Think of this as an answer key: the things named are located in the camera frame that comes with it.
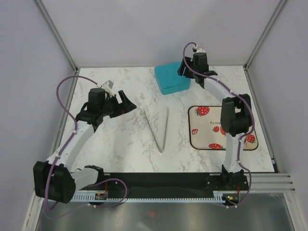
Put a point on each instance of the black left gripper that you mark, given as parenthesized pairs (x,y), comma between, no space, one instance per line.
(125,106)

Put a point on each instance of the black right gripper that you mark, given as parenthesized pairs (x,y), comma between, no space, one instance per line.
(181,70)

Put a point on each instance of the teal box lid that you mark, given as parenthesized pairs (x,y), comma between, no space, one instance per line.
(166,75)

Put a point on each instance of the metal tongs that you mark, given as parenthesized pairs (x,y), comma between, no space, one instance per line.
(157,119)

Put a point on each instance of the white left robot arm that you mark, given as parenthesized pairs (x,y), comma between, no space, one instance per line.
(53,178)

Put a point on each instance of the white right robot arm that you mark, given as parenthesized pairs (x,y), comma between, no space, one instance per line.
(236,116)

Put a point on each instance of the teal chocolate box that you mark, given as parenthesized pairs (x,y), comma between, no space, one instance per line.
(174,89)

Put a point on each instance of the strawberry print tray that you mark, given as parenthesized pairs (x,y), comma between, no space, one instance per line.
(206,132)

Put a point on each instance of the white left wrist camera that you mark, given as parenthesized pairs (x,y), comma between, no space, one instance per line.
(107,86)

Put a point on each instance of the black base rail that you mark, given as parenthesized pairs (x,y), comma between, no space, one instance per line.
(175,184)

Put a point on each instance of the white slotted cable duct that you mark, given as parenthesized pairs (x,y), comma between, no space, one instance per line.
(100,197)

